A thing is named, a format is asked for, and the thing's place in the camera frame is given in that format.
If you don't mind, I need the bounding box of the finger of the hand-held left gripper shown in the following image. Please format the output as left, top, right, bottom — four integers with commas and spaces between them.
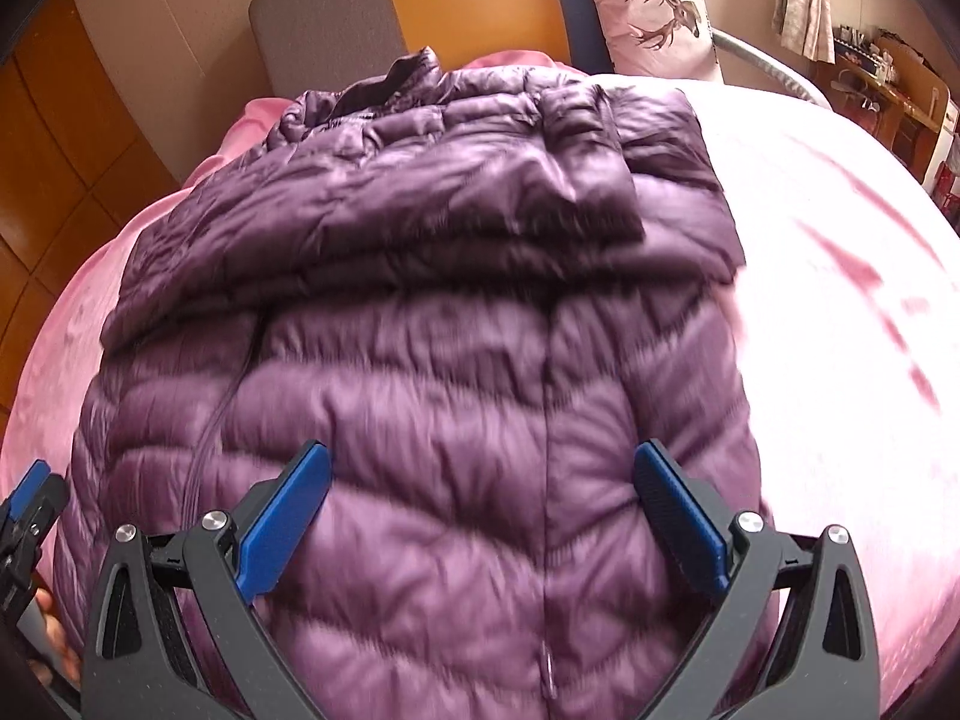
0, 459, 72, 565

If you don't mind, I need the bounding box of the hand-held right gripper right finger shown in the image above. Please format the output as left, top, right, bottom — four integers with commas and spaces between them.
632, 441, 881, 720

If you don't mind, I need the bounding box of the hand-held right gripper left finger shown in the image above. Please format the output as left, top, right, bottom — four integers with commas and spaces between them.
81, 439, 335, 720

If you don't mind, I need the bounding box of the purple quilted down jacket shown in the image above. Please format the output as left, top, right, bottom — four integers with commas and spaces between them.
52, 45, 781, 720

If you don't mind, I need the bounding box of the person's left hand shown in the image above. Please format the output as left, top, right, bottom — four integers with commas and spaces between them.
34, 589, 83, 685

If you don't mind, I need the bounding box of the pink bed blanket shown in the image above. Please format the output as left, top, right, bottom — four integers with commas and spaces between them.
0, 49, 960, 720

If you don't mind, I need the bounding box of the wooden wardrobe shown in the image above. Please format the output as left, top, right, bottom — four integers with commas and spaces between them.
0, 0, 226, 413

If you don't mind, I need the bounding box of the wooden desk with clutter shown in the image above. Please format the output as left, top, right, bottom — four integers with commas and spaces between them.
829, 26, 960, 188

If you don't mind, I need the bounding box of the deer print pillow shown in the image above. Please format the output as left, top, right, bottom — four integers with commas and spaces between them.
574, 0, 728, 83

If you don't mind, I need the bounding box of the pink patterned curtain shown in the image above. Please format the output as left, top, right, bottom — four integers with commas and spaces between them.
780, 0, 837, 65

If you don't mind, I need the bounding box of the white metal rail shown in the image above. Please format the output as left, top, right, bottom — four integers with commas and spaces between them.
709, 26, 830, 110

